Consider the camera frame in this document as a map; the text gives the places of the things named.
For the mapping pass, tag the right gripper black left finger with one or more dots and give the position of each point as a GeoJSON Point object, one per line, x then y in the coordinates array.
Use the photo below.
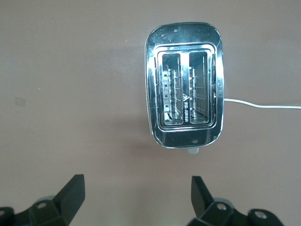
{"type": "Point", "coordinates": [68, 200]}

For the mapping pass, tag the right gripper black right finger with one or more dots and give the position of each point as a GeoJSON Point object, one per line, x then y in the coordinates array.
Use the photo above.
{"type": "Point", "coordinates": [202, 202]}

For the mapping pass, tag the chrome two-slot toaster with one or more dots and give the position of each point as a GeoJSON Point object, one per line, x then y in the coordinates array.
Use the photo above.
{"type": "Point", "coordinates": [185, 37]}

